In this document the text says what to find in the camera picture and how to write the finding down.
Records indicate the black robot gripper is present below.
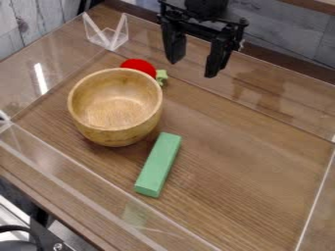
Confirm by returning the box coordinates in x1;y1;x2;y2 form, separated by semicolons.
159;0;250;78

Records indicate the black metal mount bracket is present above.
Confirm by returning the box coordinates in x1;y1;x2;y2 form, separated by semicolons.
30;219;77;251

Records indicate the black cable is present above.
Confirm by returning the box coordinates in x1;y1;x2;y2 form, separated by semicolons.
0;225;41;251

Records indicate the clear acrylic corner bracket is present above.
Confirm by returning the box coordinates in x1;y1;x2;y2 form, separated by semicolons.
83;13;129;51

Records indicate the wooden bowl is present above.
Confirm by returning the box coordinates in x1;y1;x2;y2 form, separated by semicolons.
67;68;163;147

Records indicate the green rectangular block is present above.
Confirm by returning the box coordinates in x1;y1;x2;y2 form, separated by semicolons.
134;132;182;198

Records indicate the clear acrylic tray enclosure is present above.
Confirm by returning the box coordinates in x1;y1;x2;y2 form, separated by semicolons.
0;8;335;251

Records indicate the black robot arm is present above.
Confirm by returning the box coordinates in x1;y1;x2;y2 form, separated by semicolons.
158;0;250;78

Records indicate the red plush fruit green leaf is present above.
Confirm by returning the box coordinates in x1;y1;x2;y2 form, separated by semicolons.
121;59;169;85

